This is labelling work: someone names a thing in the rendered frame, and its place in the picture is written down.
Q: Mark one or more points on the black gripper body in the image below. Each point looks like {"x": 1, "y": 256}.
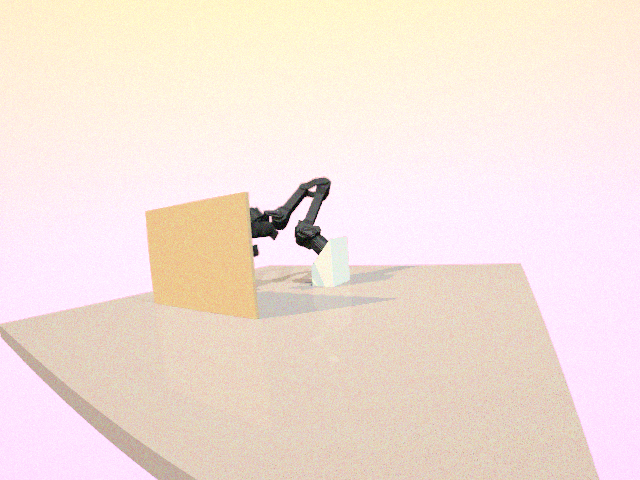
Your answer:
{"x": 258, "y": 231}

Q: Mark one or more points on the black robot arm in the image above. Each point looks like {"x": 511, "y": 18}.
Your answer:
{"x": 306, "y": 234}

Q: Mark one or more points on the tan flat square board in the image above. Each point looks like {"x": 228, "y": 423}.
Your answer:
{"x": 201, "y": 256}

